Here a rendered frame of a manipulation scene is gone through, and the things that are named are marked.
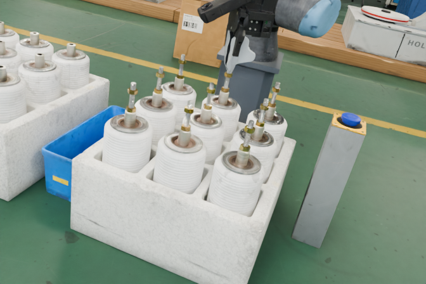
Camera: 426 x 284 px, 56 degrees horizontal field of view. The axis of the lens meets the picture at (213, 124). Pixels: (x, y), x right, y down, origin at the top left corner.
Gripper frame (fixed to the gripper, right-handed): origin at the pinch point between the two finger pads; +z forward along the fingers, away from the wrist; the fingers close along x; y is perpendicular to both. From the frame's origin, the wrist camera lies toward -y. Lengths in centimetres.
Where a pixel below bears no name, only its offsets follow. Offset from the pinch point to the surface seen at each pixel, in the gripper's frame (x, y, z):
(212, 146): -14.5, -4.5, 13.0
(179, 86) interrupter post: 5.2, -9.4, 8.2
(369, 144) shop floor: 26, 71, 35
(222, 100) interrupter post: -1.0, 0.2, 8.3
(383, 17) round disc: 134, 139, 6
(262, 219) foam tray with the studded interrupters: -33.8, 1.1, 16.3
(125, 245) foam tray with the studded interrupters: -23.2, -21.4, 32.1
